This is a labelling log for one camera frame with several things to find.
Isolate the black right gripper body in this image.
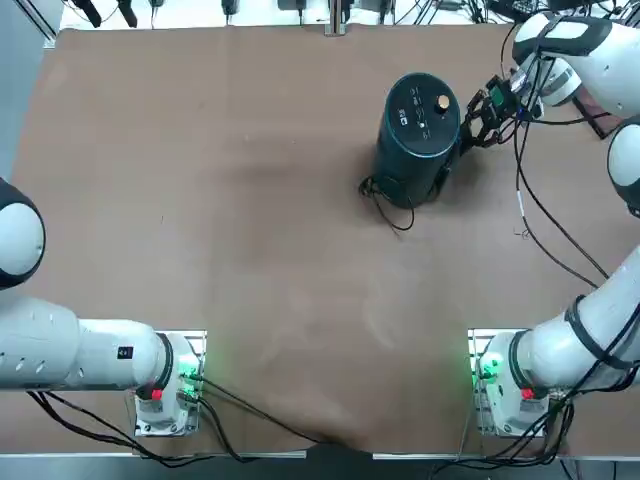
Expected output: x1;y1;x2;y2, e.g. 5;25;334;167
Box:
481;73;523;120

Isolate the air fryer drawer black handle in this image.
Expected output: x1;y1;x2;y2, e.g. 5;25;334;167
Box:
424;149;454;201

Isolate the dark green air fryer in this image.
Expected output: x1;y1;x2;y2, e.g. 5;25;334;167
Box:
372;72;462;210

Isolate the black device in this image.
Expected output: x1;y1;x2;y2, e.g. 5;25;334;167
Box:
487;0;536;21

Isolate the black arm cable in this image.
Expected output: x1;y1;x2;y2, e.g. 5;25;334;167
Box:
514;117;601;289
514;119;614;281

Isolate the black air fryer cord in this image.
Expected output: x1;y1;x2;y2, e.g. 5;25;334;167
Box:
357;174;416;232

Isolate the metal camera post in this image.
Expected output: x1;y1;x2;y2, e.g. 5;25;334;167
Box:
324;0;349;37

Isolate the black base cable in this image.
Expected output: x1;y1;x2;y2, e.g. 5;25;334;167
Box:
199;377;341;446
27;389;241;469
429;394;576;474

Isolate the aluminium edge rail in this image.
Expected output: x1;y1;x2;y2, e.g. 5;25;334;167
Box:
132;449;309;460
372;451;464;460

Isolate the black centre mount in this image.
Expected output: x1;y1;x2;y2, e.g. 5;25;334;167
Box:
304;442;375;480

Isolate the aluminium frame rail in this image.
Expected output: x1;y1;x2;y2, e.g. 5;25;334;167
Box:
14;0;59;49

